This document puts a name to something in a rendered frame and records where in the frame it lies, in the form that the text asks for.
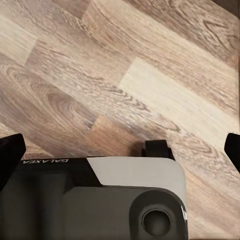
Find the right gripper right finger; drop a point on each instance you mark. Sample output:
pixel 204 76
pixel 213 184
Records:
pixel 232 149

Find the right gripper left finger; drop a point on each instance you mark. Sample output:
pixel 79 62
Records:
pixel 12 149

